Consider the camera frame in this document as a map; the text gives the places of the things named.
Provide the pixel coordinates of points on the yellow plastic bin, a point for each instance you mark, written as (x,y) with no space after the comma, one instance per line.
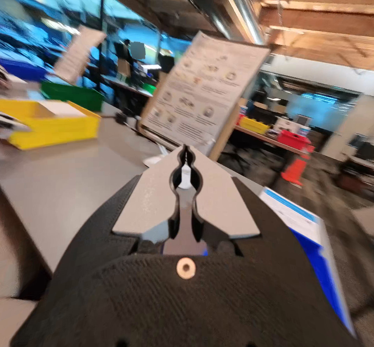
(58,130)

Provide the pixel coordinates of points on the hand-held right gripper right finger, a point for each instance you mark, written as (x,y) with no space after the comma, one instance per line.
(225,206)

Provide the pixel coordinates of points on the wooden backing board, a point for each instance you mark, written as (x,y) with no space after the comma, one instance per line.
(228,130)

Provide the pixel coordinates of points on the printed instruction sheet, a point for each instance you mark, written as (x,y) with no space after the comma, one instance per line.
(204,89)

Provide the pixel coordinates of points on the grey desk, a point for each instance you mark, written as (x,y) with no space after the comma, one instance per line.
(73,183)

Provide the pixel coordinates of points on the metal ventilation duct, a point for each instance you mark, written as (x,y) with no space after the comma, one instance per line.
(242,7)

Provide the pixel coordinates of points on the blue plastic bin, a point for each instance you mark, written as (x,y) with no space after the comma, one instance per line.
(321,279)

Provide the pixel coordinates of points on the blue and white paper sheet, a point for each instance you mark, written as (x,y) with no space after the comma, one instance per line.
(292,215)

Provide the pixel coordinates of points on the person's leg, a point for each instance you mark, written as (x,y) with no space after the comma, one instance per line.
(14,323)

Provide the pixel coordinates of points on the orange traffic cone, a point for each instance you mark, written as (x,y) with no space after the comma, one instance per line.
(296,171)

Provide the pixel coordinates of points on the green plastic bin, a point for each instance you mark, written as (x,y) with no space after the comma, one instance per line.
(76,95)

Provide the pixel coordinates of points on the small yellow bin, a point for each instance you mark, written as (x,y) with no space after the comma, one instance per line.
(254,124)

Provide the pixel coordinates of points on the red plastic bin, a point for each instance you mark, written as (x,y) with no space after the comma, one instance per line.
(293,141)

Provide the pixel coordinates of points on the hanging instruction sheet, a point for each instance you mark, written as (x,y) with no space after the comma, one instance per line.
(79,54)

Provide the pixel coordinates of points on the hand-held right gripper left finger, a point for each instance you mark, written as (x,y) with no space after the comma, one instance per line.
(146,206)

